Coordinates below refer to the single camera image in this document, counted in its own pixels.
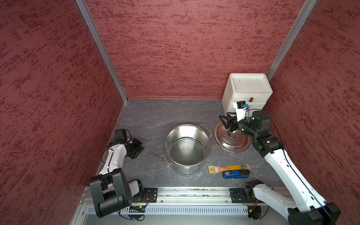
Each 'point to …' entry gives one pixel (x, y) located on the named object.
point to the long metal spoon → (158, 157)
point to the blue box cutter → (236, 174)
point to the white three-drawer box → (254, 88)
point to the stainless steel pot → (186, 147)
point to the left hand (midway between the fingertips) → (144, 149)
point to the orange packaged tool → (215, 169)
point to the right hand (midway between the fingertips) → (221, 117)
